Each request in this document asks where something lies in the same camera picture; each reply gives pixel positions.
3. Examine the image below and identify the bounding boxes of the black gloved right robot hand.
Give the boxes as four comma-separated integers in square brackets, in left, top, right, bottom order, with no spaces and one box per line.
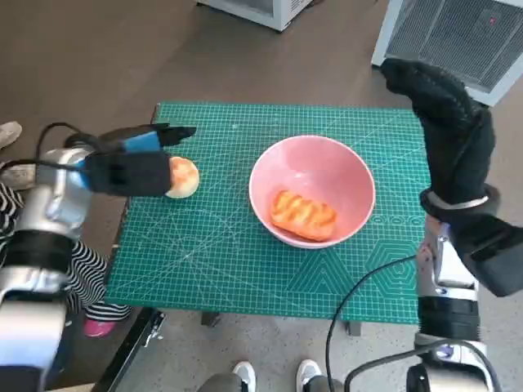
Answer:
[379,57,498,208]

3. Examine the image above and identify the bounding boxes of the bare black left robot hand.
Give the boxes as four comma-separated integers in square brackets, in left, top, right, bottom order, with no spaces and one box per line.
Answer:
[96,121,198,154]

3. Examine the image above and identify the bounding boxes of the round toy bread bun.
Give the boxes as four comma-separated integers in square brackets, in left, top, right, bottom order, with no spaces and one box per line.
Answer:
[164,155,201,200]

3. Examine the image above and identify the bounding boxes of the pink bowl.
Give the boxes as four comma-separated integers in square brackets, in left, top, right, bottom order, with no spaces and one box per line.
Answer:
[248,135,377,250]

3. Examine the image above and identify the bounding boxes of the oblong orange toy bread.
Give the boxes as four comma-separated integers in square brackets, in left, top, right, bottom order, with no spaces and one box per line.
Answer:
[268,188,339,242]

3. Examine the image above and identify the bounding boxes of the white cabinet with mesh grille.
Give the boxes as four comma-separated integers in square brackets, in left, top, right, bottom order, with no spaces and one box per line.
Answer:
[370,0,523,108]

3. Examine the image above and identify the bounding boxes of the green cutting mat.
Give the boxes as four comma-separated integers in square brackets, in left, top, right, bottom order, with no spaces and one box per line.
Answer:
[103,101,431,326]

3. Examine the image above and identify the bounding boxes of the white glass-sided cabinet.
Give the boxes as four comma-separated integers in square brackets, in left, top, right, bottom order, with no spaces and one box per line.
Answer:
[195,0,315,33]

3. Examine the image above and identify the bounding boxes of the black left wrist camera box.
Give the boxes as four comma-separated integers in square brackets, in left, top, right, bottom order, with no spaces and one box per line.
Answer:
[83,151,173,199]

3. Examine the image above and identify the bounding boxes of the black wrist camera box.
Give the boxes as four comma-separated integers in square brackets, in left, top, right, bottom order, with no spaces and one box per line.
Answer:
[452,212,523,299]
[83,151,173,199]

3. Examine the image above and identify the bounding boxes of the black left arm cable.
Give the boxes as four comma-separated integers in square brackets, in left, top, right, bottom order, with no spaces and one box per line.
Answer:
[0,122,104,169]

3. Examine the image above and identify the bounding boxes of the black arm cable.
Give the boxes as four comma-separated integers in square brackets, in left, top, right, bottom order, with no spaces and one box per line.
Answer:
[0,122,104,169]
[324,254,421,392]

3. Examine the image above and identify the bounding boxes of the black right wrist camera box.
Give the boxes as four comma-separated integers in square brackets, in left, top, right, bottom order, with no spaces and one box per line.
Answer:
[452,212,523,299]

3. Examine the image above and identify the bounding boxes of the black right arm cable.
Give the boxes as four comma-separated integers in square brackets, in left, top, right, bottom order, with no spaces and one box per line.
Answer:
[324,254,421,392]

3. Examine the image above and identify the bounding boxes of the black metal rail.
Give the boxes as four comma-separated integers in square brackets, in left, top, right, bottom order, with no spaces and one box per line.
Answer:
[91,307,167,392]

